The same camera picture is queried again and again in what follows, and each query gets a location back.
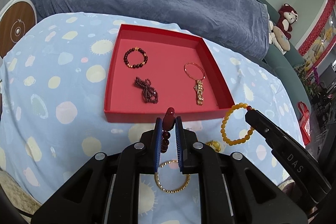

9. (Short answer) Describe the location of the dark red bead bracelet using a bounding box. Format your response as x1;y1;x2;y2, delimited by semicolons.
159;107;176;154

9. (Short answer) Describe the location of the yellow jade bead bracelet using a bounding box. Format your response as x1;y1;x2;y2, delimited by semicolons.
205;140;225;153

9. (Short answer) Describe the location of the purple garnet bead strand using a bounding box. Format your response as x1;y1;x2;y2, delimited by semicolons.
134;77;158;104

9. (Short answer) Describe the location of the gold woven chain bracelet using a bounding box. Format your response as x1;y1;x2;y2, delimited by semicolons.
154;159;191;194

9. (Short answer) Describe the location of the orange amber bead bracelet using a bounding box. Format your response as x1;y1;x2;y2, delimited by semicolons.
220;102;256;146

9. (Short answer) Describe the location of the gold link watch bracelet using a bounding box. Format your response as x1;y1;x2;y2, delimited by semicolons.
193;79;206;106

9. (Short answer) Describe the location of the thin red gold bangle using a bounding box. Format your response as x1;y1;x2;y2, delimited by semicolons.
183;62;206;80

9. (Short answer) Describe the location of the dark wooden bead bracelet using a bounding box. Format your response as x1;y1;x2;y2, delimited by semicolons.
123;46;149;69

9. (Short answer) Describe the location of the red gift bag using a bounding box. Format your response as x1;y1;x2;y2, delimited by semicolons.
297;102;311;145

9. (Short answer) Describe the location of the red cardboard tray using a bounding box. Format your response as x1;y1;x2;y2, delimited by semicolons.
104;24;234;123

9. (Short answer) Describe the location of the beige plush toy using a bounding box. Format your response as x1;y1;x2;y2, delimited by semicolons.
269;20;290;55

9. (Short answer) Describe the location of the light blue patterned sheet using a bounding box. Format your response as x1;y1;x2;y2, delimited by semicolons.
1;12;303;223

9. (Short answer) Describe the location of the red monkey plush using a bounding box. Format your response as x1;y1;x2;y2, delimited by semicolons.
277;3;298;39

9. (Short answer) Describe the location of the cream fluffy rug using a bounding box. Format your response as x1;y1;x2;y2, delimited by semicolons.
0;170;42;214

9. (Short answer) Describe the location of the white round wooden-faced device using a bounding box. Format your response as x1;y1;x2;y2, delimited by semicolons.
0;0;37;58

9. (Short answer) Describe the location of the green sofa bed frame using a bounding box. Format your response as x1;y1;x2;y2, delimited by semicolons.
254;0;313;114

